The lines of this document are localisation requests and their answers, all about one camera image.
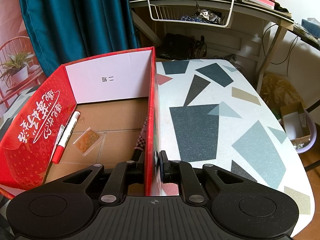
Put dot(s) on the geometric patterned tablecloth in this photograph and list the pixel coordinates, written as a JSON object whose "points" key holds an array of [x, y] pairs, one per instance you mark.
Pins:
{"points": [[208, 113]]}

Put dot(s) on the lavender plastic bin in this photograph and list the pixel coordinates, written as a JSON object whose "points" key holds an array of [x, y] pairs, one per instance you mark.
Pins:
{"points": [[304, 145]]}

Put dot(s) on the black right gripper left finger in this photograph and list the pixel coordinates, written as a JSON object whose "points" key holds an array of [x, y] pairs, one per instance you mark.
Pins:
{"points": [[122, 176]]}

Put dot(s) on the pink book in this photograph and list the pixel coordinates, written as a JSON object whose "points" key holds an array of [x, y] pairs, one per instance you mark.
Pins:
{"points": [[264, 3]]}

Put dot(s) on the black white checkered pen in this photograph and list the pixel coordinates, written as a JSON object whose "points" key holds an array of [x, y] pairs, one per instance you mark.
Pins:
{"points": [[141, 142]]}

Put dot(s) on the teal curtain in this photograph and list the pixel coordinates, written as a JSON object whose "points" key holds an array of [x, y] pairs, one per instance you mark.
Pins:
{"points": [[63, 31]]}

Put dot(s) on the small open cardboard box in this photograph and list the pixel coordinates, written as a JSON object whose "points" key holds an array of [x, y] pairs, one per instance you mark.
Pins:
{"points": [[294, 122]]}

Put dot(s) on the clear case orange card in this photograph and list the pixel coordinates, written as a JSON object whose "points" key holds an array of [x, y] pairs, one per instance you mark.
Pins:
{"points": [[87, 141]]}

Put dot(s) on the red white marker pen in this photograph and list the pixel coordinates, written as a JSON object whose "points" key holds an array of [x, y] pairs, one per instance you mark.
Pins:
{"points": [[65, 137]]}

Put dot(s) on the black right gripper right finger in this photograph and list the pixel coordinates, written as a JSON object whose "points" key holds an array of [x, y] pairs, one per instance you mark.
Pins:
{"points": [[183, 175]]}

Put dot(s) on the white wire basket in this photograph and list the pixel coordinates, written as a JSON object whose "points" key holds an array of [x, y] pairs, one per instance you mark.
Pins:
{"points": [[191, 14]]}

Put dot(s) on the white desk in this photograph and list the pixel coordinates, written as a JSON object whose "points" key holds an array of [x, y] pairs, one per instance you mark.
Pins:
{"points": [[185, 29]]}

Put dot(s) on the red cardboard box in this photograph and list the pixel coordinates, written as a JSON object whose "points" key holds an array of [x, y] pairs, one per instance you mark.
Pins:
{"points": [[114, 94]]}

